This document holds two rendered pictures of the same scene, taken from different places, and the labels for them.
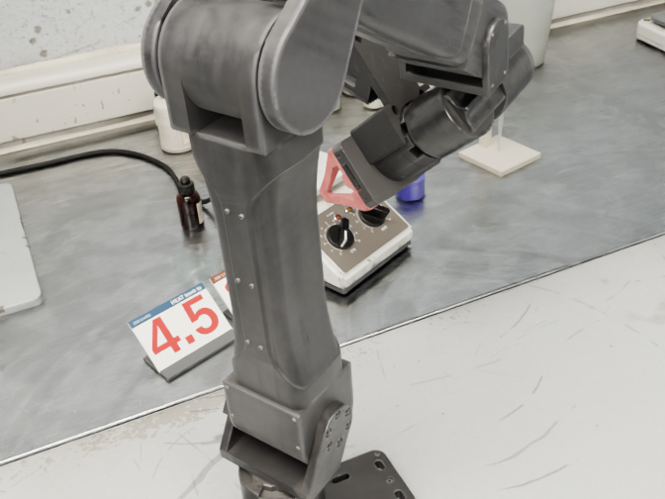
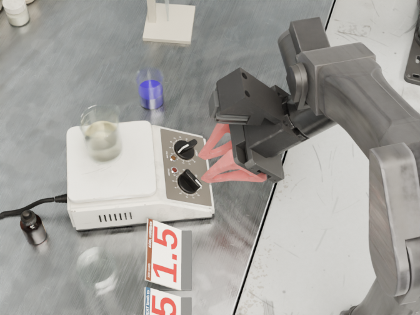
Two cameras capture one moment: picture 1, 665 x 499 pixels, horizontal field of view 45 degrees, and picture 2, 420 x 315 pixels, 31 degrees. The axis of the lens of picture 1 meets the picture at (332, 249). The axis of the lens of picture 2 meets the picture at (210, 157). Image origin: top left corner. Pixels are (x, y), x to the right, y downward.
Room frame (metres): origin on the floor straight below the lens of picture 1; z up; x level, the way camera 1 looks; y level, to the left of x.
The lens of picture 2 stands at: (0.38, 0.37, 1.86)
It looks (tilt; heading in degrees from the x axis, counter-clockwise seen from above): 58 degrees down; 311
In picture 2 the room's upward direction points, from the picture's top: straight up
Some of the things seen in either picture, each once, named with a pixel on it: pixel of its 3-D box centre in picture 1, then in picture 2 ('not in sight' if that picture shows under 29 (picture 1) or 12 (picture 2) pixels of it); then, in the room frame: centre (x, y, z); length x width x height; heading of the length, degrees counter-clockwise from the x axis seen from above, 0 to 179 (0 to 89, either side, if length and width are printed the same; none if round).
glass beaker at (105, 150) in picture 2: not in sight; (103, 134); (0.85, 0.04, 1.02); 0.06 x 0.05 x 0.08; 87
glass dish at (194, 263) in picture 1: (198, 263); (97, 268); (0.77, 0.16, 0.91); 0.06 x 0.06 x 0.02
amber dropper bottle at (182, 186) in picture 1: (188, 200); (31, 224); (0.87, 0.17, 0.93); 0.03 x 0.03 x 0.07
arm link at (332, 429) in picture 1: (280, 428); not in sight; (0.41, 0.05, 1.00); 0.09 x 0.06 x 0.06; 54
